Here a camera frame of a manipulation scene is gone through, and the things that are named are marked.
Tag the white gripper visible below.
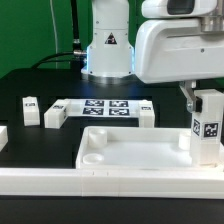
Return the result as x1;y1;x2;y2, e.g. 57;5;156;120
135;19;224;113

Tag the white desk top tray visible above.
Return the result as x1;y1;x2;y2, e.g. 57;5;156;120
76;126;224;171

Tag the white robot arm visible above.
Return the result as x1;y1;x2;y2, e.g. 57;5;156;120
82;0;224;112

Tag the white U-shaped marker base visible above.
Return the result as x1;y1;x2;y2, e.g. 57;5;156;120
44;99;155;129

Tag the white L-shaped obstacle fence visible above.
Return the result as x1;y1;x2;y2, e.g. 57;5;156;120
0;168;224;199

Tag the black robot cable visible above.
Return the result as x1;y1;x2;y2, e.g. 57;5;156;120
31;0;88;69

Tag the white thin cable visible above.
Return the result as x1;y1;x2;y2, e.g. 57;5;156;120
49;0;58;69

